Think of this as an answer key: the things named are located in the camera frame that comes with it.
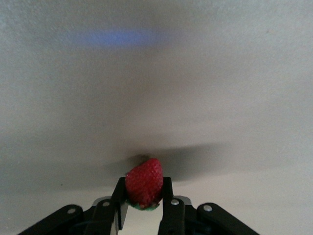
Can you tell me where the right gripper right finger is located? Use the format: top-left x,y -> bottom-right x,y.
157,176 -> 260,235

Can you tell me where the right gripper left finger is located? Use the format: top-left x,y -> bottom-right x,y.
17,176 -> 129,235

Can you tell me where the red strawberry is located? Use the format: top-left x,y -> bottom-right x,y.
125,158 -> 164,211

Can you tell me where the large table mat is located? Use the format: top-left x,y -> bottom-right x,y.
0,0 -> 313,235

